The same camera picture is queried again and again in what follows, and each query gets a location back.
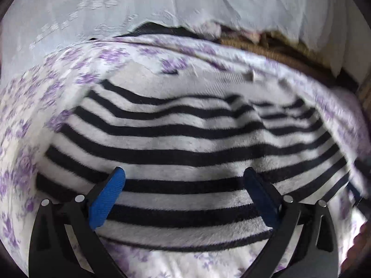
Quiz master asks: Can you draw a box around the black white striped sweater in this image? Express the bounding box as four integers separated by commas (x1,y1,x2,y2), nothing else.
36,63,349,252

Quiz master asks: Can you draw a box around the pink folded clothes pile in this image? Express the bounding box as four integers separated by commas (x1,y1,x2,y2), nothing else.
195,21,261,43

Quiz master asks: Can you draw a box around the woven rattan mat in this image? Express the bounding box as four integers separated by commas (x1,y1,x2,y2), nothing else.
217,29,336,87

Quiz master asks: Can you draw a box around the purple floral bed sheet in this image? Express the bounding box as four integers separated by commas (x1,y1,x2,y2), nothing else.
1,35,370,277

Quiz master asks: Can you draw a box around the white lace cover cloth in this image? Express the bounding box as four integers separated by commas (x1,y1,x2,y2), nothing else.
1,0,368,82

